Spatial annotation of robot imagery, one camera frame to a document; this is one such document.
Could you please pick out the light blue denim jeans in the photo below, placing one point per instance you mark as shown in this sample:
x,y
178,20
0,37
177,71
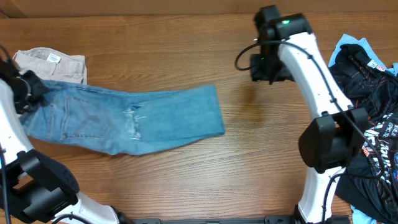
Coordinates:
x,y
119,122

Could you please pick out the black printed t-shirt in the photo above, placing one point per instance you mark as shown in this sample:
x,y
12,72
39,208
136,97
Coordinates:
x,y
370,186

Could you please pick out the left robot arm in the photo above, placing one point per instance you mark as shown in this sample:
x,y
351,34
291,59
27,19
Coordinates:
x,y
34,187

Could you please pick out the light blue cloth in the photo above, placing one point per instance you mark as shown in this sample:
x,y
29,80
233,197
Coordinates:
x,y
347,39

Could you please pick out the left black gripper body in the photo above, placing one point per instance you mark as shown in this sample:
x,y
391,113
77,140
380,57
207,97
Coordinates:
x,y
27,91

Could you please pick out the folded beige trousers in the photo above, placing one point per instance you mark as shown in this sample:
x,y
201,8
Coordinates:
x,y
50,64

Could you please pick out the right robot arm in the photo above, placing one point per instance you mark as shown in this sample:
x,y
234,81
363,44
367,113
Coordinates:
x,y
289,51

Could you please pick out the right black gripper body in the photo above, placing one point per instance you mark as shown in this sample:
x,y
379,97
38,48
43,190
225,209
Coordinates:
x,y
270,68

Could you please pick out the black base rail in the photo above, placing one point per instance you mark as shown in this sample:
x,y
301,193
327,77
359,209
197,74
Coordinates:
x,y
217,221

